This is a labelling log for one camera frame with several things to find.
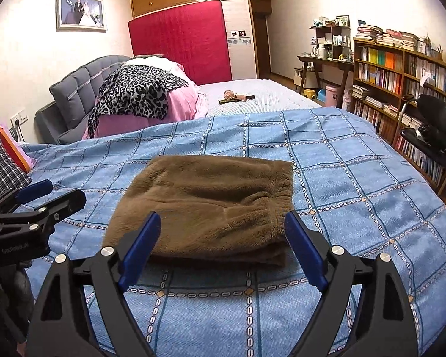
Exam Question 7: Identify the plaid pillow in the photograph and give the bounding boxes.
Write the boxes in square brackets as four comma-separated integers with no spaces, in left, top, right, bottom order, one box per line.
[0,130,32,201]

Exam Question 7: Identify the grey padded headboard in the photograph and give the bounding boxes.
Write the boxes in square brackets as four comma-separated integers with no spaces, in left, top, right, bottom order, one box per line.
[34,55,132,145]

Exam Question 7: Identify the leopard print cloth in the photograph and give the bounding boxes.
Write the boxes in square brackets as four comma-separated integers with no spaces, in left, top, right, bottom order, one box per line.
[87,64,191,139]

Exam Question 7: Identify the white bed sheet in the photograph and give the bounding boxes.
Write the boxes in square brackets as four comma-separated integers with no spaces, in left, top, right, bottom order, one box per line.
[197,78,324,120]

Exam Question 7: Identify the red mattress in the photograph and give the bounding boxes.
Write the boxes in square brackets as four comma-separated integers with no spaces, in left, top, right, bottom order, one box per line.
[128,0,233,86]

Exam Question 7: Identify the pink quilt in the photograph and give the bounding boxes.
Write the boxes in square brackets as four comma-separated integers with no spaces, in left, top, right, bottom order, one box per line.
[82,56,209,140]

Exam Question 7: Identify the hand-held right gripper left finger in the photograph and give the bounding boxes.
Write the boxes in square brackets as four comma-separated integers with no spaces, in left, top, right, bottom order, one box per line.
[25,211,162,357]

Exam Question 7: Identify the black chair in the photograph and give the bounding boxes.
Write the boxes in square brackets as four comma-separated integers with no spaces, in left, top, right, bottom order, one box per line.
[392,95,446,196]

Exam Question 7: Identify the pink plastic bin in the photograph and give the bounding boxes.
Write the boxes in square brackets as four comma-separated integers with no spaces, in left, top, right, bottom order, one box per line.
[325,84,343,108]

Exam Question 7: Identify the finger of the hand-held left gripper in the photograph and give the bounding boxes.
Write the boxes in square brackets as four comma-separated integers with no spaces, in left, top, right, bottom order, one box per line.
[0,189,87,237]
[0,179,53,214]

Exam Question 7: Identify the brown fleece pants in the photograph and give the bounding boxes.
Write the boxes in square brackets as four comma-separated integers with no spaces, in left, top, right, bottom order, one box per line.
[102,155,295,268]

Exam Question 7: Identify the orange cloth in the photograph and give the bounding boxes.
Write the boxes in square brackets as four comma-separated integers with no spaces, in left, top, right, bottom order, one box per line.
[0,126,30,172]

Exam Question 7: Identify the wooden desk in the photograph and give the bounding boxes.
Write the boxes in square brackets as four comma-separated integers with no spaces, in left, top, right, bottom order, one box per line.
[293,55,354,99]

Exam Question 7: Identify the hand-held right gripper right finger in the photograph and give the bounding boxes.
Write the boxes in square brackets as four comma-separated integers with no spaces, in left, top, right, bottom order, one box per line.
[283,210,419,357]

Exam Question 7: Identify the framed wall photo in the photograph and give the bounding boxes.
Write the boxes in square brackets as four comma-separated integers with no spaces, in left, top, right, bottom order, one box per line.
[56,0,108,32]

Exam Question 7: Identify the blue checked bedspread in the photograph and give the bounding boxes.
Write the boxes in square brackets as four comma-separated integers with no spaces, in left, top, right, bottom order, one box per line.
[20,107,446,357]

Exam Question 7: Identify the wooden bookshelf with books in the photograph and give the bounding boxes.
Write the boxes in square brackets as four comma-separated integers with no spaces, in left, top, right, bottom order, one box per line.
[351,24,446,194]

